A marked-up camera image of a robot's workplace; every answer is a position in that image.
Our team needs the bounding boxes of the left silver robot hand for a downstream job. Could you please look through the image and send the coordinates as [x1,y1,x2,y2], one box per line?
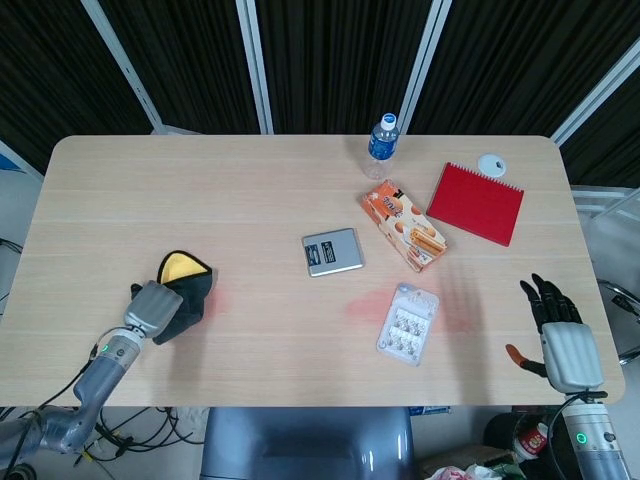
[123,280,185,341]

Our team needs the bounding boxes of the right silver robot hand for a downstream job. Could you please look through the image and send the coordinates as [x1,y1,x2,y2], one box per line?
[505,272,606,392]

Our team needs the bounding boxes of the dark grey microfiber cloth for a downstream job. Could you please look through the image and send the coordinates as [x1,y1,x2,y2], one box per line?
[151,251,218,347]

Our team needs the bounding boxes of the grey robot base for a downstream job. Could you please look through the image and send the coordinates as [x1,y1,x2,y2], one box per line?
[199,407,417,480]

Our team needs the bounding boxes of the red instant noodle cup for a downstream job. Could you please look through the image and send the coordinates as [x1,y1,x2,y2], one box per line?
[514,422,551,460]

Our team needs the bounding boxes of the colourful plastic bag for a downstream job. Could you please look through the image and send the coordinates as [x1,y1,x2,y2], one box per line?
[429,462,526,480]

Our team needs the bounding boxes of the hooks blister pack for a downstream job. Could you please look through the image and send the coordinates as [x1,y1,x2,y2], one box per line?
[375,282,441,369]

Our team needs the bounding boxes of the red spiral notebook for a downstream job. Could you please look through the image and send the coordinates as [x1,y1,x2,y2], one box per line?
[426,161,526,248]

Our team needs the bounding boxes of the white round disc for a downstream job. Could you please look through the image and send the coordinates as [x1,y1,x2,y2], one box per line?
[477,153,508,178]

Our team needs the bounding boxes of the orange biscuit roll box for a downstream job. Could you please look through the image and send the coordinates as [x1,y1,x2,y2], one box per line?
[359,179,449,274]

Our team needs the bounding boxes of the blue label water bottle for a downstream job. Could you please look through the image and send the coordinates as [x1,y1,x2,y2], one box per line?
[363,113,401,181]

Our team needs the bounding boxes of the metal chair frame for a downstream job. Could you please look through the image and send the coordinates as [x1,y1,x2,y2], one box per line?
[597,279,640,366]

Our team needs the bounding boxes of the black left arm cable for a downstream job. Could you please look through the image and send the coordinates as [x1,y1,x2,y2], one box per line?
[4,344,101,469]

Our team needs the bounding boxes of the black floor cables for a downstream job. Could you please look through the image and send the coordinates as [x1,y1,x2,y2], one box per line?
[74,407,204,464]

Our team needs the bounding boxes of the white partition post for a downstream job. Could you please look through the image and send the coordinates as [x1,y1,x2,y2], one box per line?
[81,0,164,130]
[402,0,454,134]
[234,0,276,134]
[549,34,640,146]

